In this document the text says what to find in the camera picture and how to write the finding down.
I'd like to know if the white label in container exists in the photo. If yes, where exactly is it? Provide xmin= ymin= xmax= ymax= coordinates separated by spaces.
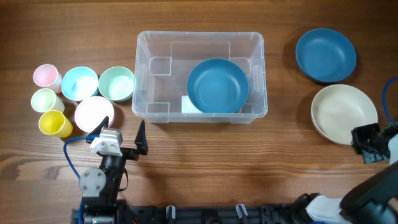
xmin=181 ymin=96 xmax=201 ymax=113

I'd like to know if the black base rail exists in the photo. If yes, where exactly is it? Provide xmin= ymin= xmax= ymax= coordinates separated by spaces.
xmin=71 ymin=204 xmax=312 ymax=224

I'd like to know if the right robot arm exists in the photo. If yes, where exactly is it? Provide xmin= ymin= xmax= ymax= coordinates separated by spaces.
xmin=305 ymin=119 xmax=397 ymax=223

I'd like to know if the clear plastic storage container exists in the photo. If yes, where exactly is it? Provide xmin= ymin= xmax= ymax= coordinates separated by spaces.
xmin=132 ymin=31 xmax=269 ymax=124

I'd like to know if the pink bowl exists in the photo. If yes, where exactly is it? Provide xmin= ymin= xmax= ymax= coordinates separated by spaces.
xmin=74 ymin=96 xmax=114 ymax=133

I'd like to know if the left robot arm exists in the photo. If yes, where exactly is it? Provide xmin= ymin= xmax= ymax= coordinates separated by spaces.
xmin=78 ymin=116 xmax=148 ymax=224

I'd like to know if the pale green cup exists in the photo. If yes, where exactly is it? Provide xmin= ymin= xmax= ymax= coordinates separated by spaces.
xmin=30 ymin=88 xmax=65 ymax=113

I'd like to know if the mint green bowl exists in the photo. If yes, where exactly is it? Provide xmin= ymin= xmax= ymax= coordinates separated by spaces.
xmin=98 ymin=66 xmax=134 ymax=101

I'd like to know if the pink cup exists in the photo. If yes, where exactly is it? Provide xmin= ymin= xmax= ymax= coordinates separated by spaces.
xmin=33 ymin=64 xmax=62 ymax=93

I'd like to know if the cream plate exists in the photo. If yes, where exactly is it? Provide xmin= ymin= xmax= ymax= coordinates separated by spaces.
xmin=310 ymin=84 xmax=378 ymax=145

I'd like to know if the light blue bowl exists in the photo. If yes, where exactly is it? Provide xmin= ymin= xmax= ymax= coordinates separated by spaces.
xmin=61 ymin=67 xmax=99 ymax=101

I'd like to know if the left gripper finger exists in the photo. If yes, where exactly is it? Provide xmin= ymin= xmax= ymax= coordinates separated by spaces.
xmin=89 ymin=116 xmax=109 ymax=136
xmin=134 ymin=120 xmax=149 ymax=155

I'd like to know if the yellow cup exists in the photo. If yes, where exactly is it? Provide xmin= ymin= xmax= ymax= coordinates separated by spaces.
xmin=39 ymin=110 xmax=73 ymax=138

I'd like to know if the right blue cable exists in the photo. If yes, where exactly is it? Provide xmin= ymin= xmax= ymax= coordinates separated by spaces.
xmin=381 ymin=77 xmax=398 ymax=123

